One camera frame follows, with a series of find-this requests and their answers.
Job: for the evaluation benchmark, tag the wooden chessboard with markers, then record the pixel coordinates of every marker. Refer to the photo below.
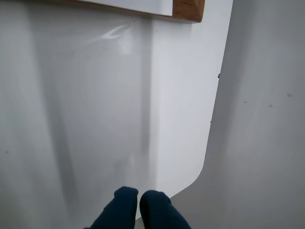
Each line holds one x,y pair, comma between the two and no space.
188,9

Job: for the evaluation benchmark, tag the white letter label strip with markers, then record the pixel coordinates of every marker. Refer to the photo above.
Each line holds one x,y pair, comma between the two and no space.
147,4

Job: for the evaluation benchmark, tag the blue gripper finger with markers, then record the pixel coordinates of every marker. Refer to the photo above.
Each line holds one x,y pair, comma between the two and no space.
119,210
157,210

